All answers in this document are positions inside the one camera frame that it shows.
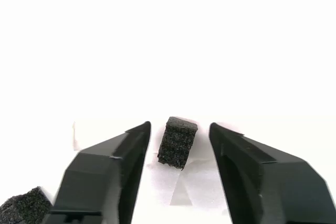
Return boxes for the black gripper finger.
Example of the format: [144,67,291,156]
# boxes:
[41,121,152,224]
[209,122,336,224]

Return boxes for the small black foam cube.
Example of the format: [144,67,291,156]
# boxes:
[156,115,198,172]

